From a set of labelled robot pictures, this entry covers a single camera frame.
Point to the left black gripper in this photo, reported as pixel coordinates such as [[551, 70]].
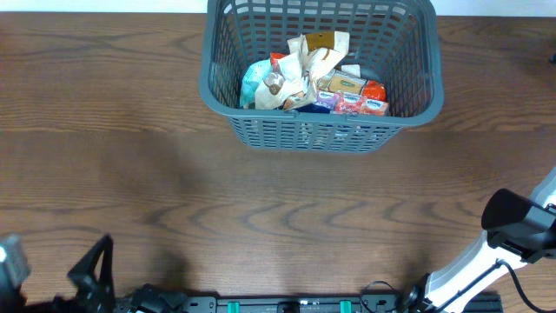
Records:
[[99, 294]]

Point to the beige snack bag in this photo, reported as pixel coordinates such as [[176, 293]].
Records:
[[351, 69], [318, 52], [286, 87]]

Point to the teal snack packet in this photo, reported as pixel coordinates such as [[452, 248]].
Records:
[[254, 75]]

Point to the blue Kleenex tissue pack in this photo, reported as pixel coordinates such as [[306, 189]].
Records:
[[345, 103]]

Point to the red spaghetti packet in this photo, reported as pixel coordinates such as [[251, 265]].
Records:
[[337, 81]]

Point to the grey plastic basket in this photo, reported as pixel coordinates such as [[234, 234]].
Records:
[[394, 42]]

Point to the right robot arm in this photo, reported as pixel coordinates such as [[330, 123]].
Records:
[[516, 231]]

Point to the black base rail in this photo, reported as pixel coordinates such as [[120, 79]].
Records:
[[150, 299]]

